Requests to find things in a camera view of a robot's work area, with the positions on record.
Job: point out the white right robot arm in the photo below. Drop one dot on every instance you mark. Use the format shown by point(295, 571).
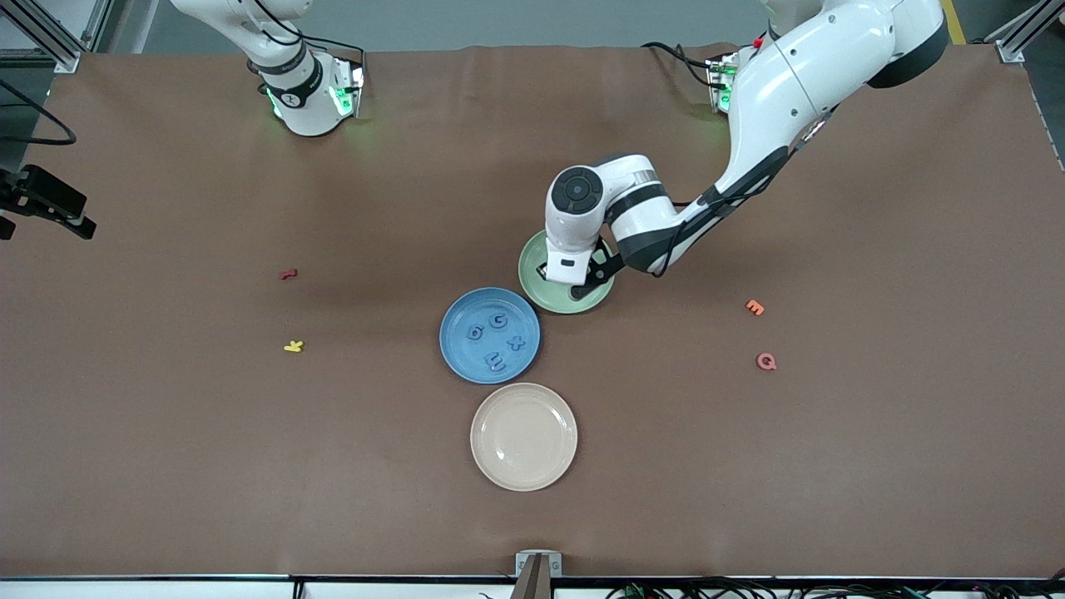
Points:
point(309, 112)

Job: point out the beige round plate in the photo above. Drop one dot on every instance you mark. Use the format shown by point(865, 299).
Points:
point(523, 437)

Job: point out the orange letter E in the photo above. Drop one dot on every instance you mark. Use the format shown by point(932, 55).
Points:
point(755, 307)

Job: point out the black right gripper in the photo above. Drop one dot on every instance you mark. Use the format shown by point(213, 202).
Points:
point(35, 192)

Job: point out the silver aluminium frame profile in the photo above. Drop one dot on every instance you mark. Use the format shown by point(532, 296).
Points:
point(50, 46)
point(1019, 33)

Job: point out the white table edge rail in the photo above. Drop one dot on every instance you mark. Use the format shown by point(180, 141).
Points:
point(166, 591)

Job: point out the brown table cover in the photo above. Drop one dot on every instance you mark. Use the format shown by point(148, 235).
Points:
point(166, 457)

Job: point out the blue letter G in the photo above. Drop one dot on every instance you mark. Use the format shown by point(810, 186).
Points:
point(492, 321)

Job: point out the blue letter E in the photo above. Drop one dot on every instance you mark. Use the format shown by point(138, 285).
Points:
point(496, 363)

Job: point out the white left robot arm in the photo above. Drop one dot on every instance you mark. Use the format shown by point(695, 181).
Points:
point(782, 83)

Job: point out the blue plus sign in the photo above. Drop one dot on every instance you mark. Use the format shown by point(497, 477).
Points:
point(517, 342)

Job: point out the blue round plate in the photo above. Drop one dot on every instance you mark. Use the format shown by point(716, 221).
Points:
point(462, 353)

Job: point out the grey mounting bracket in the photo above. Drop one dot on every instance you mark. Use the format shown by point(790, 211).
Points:
point(522, 564)

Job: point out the grey vertical post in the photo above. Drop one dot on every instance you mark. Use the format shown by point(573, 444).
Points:
point(532, 586)

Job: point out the green round plate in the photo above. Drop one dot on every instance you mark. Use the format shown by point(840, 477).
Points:
point(541, 287)

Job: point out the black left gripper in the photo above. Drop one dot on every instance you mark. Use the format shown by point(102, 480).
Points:
point(541, 269)

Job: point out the pink letter Q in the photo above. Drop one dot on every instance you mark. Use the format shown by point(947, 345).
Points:
point(760, 363)

